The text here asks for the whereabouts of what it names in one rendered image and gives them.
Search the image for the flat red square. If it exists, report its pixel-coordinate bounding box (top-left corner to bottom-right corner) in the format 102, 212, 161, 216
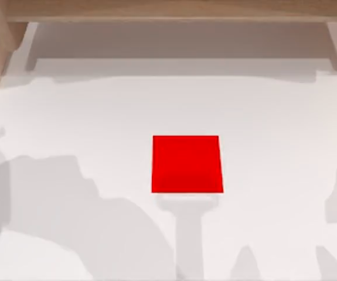
151, 135, 224, 194

